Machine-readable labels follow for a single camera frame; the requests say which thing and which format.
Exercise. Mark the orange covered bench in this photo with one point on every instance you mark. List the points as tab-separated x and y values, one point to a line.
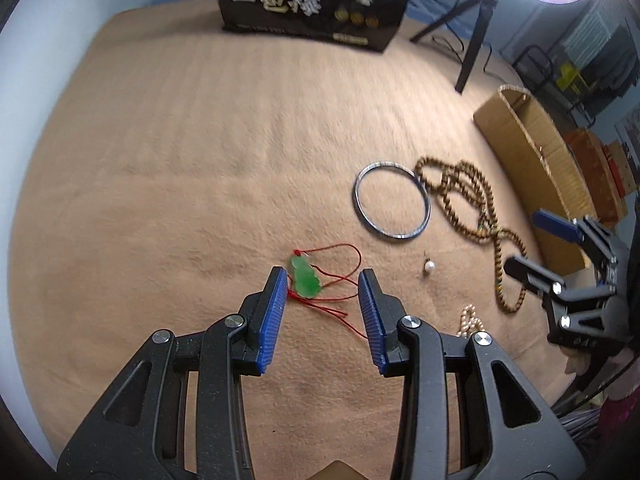
609	171

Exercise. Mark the tan blanket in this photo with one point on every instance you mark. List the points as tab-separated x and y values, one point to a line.
183	163

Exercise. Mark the yellow box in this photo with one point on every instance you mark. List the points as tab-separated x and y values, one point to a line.
570	79

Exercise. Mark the brown cardboard box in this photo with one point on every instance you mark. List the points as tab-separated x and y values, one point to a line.
535	157

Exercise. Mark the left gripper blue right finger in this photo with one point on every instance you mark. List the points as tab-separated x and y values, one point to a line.
467	412

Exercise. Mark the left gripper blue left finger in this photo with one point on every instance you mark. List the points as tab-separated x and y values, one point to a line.
175	410

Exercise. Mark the silver blue bangle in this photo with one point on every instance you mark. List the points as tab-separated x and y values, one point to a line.
391	202

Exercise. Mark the pearl earring with stud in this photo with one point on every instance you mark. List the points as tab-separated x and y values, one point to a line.
429	265

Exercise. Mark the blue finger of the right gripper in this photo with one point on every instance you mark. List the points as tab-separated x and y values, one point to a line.
533	277
557	226

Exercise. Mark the black clothes rack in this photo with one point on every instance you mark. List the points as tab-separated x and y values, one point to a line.
594	62

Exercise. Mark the black tripod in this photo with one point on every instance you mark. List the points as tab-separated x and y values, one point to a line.
486	10

